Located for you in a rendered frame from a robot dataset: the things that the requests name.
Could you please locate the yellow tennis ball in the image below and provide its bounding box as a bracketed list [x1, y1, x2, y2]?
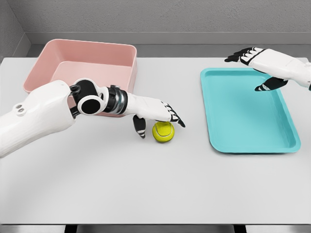
[152, 121, 176, 143]

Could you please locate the pink rectangular basket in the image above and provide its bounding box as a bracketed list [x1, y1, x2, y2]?
[22, 38, 138, 118]

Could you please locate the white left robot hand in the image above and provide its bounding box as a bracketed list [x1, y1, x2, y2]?
[132, 96, 186, 139]

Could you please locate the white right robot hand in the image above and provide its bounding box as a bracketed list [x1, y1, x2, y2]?
[224, 47, 291, 92]

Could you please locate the blue rectangular tray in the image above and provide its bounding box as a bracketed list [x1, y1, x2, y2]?
[200, 67, 301, 154]

